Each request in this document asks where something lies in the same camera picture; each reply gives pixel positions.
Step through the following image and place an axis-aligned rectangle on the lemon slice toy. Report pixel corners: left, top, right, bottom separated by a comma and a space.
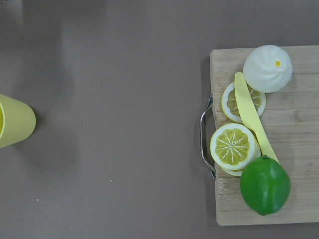
221, 82, 266, 123

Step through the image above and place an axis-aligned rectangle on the lemon half toy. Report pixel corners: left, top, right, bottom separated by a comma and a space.
209, 123, 261, 177

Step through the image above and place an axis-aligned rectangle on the yellow plastic knife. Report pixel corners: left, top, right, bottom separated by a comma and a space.
234, 72, 279, 163

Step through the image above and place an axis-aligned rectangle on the green lime toy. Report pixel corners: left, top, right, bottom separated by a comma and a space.
240, 155, 291, 216

